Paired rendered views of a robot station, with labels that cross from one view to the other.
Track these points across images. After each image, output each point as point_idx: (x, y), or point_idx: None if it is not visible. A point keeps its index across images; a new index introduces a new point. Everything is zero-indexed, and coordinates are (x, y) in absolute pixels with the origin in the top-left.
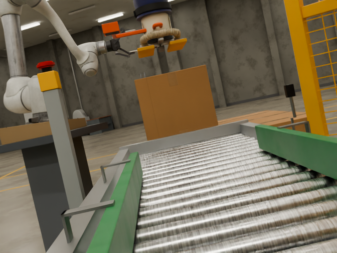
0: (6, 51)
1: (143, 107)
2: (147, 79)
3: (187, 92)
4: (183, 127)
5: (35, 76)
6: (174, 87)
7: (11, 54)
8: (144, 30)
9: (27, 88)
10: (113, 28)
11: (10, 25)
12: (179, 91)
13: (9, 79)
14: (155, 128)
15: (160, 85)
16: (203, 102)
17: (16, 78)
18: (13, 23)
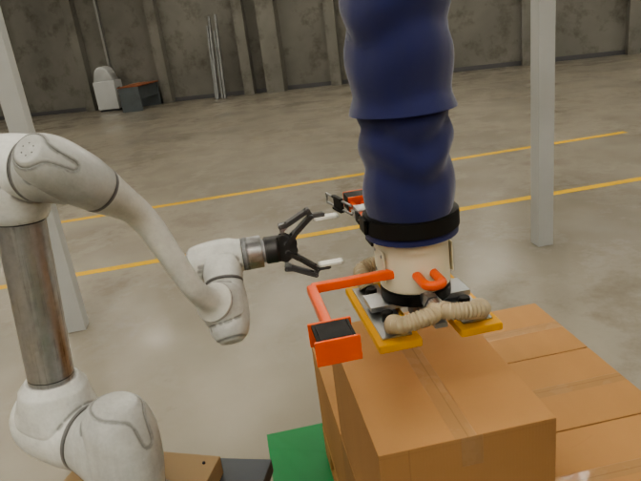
0: (13, 317)
1: None
2: (410, 453)
3: (501, 476)
4: None
5: (103, 417)
6: (474, 469)
7: (28, 332)
8: (387, 277)
9: (82, 445)
10: (345, 354)
11: (21, 258)
12: (484, 475)
13: (26, 389)
14: None
15: (441, 466)
16: None
17: (47, 395)
18: (31, 249)
